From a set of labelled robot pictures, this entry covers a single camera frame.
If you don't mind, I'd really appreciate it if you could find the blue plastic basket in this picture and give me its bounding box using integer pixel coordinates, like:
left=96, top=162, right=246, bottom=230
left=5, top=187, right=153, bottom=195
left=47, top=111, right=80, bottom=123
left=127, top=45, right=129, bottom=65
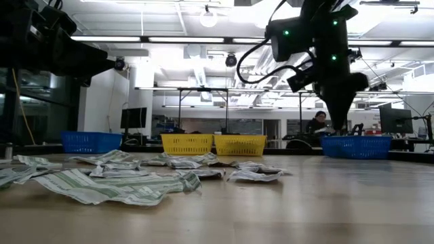
left=60, top=131, right=123, bottom=154
left=320, top=135, right=393, bottom=160

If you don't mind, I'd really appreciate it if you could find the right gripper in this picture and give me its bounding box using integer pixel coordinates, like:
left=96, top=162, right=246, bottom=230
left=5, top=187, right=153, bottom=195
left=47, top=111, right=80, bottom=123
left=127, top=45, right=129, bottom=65
left=287, top=15, right=370, bottom=131

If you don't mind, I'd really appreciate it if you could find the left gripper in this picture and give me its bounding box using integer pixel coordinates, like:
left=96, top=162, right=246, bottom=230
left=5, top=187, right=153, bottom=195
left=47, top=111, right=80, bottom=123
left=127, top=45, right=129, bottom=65
left=0, top=28, right=116, bottom=78

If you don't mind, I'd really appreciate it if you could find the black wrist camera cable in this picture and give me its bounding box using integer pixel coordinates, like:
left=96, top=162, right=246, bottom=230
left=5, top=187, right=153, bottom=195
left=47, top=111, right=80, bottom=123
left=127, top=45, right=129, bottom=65
left=235, top=37, right=315, bottom=85

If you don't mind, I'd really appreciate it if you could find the black office chair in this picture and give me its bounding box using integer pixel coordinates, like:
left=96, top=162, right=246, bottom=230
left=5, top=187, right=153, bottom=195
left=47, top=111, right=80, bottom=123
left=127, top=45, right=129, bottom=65
left=285, top=138, right=313, bottom=150

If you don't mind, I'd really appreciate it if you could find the person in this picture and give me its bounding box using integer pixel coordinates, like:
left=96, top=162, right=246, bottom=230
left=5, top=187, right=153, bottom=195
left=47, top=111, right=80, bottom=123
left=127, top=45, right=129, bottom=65
left=304, top=110, right=329, bottom=135

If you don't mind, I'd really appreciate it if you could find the black metal stand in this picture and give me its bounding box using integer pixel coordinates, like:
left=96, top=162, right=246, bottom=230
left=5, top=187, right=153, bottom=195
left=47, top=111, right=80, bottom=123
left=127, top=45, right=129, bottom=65
left=297, top=90, right=315, bottom=136
left=178, top=87, right=230, bottom=135

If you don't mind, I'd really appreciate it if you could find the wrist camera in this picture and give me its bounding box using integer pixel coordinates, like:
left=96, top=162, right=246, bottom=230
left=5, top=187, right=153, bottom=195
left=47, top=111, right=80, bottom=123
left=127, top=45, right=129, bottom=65
left=269, top=16, right=315, bottom=62
left=39, top=5, right=78, bottom=37

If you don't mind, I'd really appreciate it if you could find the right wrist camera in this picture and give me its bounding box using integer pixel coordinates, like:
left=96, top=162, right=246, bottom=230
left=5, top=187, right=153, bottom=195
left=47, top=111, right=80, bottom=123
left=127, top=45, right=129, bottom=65
left=269, top=16, right=315, bottom=62

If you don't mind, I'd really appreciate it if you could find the black computer monitor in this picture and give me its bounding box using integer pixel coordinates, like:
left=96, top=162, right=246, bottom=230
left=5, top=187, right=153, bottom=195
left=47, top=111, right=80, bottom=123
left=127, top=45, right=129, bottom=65
left=120, top=107, right=149, bottom=129
left=378, top=103, right=414, bottom=135

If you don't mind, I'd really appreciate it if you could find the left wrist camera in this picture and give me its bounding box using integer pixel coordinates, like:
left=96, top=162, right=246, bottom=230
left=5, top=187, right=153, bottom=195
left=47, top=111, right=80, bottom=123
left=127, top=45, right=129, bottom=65
left=39, top=5, right=78, bottom=37

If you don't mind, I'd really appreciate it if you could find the yellow plastic basket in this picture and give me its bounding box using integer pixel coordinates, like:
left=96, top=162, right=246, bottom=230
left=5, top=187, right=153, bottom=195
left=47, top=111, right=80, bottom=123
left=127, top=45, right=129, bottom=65
left=160, top=133, right=214, bottom=156
left=213, top=134, right=268, bottom=157

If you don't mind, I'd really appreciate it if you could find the white ring ceiling lamp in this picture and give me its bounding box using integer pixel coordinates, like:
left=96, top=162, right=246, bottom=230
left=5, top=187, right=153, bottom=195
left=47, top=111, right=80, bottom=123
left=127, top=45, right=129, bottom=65
left=199, top=8, right=219, bottom=28

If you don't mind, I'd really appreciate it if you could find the yellow hanging cable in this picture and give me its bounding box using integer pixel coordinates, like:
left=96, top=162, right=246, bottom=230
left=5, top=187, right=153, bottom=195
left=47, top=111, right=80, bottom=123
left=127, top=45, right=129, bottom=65
left=12, top=67, right=37, bottom=146

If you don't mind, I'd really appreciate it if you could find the green striped bandage packet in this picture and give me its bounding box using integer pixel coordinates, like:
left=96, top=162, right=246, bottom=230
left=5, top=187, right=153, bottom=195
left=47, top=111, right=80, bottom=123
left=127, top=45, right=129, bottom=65
left=188, top=152, right=220, bottom=165
left=94, top=170, right=203, bottom=194
left=0, top=165, right=52, bottom=187
left=69, top=149, right=132, bottom=166
left=13, top=155, right=64, bottom=169
left=32, top=168, right=167, bottom=207

